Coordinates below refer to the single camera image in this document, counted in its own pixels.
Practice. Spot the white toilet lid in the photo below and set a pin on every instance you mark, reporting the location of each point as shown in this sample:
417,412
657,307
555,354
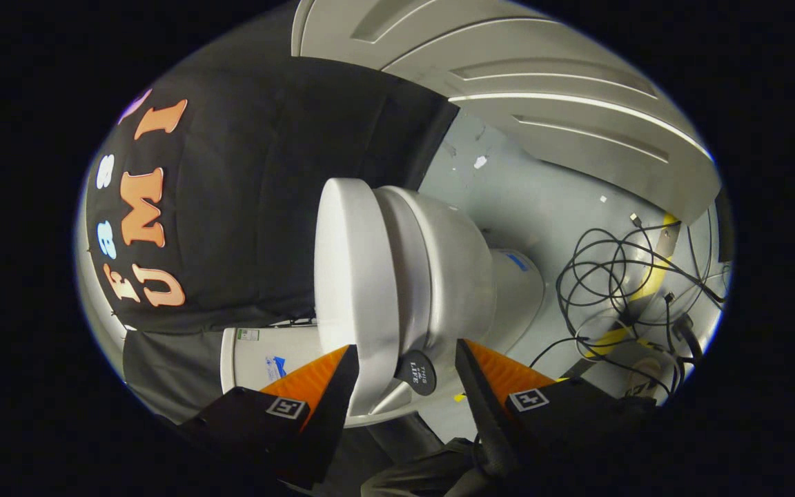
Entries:
352,276

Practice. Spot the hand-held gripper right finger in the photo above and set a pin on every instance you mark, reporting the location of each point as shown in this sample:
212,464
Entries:
484,414

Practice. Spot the white toilet bowl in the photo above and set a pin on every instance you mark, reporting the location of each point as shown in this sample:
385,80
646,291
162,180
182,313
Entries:
466,276

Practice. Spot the yellow floor tape strip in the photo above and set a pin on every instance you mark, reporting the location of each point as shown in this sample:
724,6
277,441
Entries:
656,269

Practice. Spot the black backdrop cloth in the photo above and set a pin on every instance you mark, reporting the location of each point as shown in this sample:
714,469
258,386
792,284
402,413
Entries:
252,207

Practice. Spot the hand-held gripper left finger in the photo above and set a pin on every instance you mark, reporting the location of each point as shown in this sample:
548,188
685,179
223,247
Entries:
332,414

